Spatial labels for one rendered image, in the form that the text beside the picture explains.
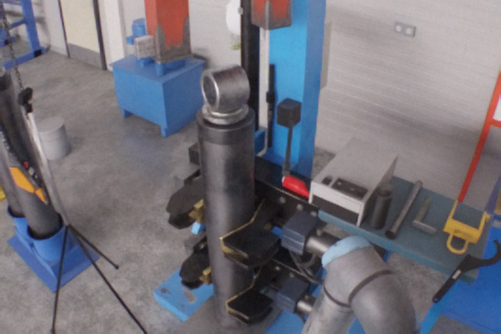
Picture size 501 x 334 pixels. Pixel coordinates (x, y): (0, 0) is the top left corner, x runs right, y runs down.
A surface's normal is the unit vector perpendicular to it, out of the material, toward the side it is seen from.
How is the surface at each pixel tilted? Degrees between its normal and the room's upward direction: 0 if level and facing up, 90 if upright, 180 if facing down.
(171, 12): 90
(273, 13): 90
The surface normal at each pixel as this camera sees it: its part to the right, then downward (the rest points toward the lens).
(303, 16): -0.59, 0.46
